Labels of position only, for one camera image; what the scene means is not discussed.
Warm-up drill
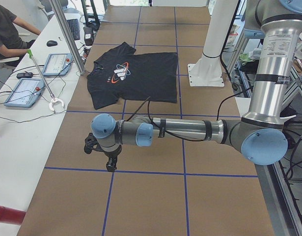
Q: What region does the near blue teach pendant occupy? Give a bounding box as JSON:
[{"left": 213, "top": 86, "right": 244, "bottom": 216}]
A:
[{"left": 4, "top": 78, "right": 44, "bottom": 108}]

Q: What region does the red cylinder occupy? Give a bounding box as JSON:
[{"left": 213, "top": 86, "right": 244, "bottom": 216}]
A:
[{"left": 0, "top": 206, "right": 26, "bottom": 225}]

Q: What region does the black phone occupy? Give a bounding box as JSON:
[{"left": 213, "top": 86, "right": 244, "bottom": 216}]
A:
[{"left": 16, "top": 72, "right": 33, "bottom": 79}]

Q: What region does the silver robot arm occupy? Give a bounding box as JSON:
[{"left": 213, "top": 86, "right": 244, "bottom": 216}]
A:
[{"left": 84, "top": 0, "right": 302, "bottom": 172}]

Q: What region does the white central pedestal column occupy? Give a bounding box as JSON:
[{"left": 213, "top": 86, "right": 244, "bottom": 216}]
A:
[{"left": 188, "top": 0, "right": 239, "bottom": 87}]

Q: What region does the black computer mouse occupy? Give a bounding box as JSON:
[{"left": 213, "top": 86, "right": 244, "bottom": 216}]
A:
[{"left": 46, "top": 40, "right": 58, "bottom": 47}]

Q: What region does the black printed t-shirt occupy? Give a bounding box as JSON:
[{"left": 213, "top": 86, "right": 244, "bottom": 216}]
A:
[{"left": 87, "top": 42, "right": 178, "bottom": 110}]

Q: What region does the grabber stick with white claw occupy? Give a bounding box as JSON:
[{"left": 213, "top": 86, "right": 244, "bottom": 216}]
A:
[{"left": 27, "top": 49, "right": 64, "bottom": 113}]

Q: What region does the aluminium frame post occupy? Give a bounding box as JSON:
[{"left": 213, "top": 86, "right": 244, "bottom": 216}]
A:
[{"left": 50, "top": 0, "right": 85, "bottom": 75}]

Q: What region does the far blue teach pendant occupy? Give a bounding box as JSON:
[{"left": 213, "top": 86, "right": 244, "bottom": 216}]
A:
[{"left": 42, "top": 53, "right": 73, "bottom": 77}]

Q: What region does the black keyboard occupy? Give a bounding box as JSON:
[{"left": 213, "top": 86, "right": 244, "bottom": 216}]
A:
[{"left": 67, "top": 19, "right": 80, "bottom": 40}]

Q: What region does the blue teach pendant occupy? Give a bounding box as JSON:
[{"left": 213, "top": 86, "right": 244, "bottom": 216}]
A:
[
  {"left": 4, "top": 78, "right": 44, "bottom": 108},
  {"left": 42, "top": 53, "right": 73, "bottom": 77}
]

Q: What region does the seated person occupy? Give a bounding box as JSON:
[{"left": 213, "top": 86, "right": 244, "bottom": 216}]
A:
[{"left": 0, "top": 5, "right": 41, "bottom": 67}]

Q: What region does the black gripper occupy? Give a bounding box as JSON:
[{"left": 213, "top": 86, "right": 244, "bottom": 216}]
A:
[{"left": 102, "top": 145, "right": 122, "bottom": 172}]

